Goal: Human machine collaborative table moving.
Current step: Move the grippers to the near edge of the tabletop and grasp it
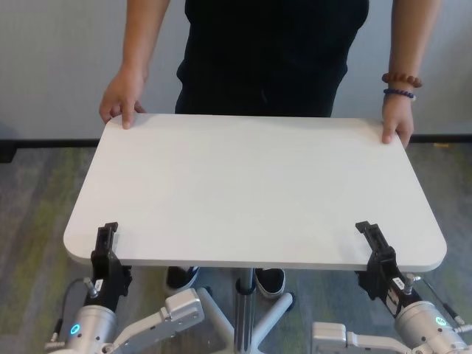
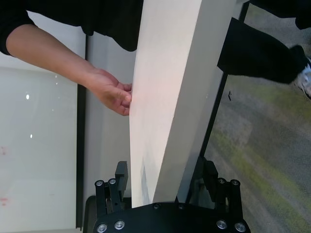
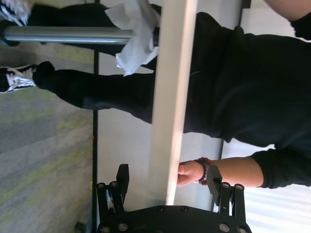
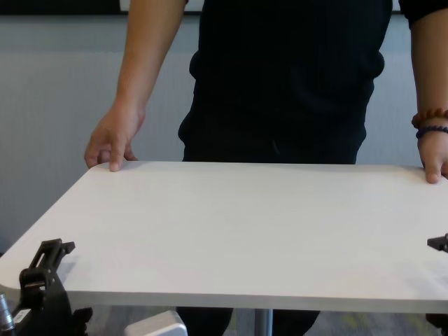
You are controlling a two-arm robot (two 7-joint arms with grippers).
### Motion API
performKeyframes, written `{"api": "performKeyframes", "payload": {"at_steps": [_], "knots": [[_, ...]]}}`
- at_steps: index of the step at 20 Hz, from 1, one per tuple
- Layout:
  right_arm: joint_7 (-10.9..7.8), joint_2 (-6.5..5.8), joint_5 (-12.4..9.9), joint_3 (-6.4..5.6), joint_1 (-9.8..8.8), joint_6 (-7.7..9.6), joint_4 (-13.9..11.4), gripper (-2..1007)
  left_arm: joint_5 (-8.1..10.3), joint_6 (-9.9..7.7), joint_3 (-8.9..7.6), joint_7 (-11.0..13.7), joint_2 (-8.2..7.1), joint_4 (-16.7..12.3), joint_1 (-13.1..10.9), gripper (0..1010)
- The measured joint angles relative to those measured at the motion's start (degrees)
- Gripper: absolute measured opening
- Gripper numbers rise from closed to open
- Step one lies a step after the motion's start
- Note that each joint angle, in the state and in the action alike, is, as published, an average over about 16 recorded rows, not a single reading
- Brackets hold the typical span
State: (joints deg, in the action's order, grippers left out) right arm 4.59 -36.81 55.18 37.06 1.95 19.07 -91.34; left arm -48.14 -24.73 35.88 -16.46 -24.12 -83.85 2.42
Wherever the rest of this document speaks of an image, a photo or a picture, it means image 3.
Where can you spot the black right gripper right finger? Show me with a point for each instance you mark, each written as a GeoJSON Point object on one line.
{"type": "Point", "coordinates": [215, 182]}

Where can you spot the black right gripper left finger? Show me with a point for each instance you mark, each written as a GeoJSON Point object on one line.
{"type": "Point", "coordinates": [122, 179]}

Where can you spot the white rolling pedestal table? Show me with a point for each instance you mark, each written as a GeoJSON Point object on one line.
{"type": "Point", "coordinates": [175, 85]}

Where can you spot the person's left forearm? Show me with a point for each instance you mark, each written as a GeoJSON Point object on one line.
{"type": "Point", "coordinates": [238, 172]}

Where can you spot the person's right forearm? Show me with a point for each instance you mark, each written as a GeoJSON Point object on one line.
{"type": "Point", "coordinates": [286, 9]}

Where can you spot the person's left hand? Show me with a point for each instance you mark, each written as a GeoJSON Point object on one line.
{"type": "Point", "coordinates": [190, 172]}

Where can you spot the person in black clothing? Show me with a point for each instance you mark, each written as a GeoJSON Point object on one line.
{"type": "Point", "coordinates": [243, 85]}

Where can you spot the white crumpled tissue paper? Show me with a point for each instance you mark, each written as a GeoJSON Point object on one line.
{"type": "Point", "coordinates": [138, 36]}

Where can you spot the black sneaker white laces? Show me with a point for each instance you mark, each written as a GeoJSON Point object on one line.
{"type": "Point", "coordinates": [12, 12]}
{"type": "Point", "coordinates": [17, 78]}

